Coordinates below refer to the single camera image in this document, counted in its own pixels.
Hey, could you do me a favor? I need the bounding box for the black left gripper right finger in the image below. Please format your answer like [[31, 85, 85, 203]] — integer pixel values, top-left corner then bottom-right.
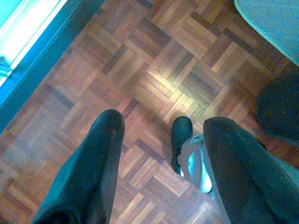
[[202, 116, 299, 224]]

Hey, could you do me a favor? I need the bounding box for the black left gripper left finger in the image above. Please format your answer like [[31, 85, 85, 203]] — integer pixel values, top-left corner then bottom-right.
[[32, 109, 126, 224]]

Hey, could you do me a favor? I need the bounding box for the white door frame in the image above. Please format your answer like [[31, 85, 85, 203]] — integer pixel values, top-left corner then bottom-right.
[[0, 0, 68, 88]]

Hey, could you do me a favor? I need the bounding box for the black round object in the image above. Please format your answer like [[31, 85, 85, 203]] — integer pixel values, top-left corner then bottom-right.
[[256, 70, 299, 147]]

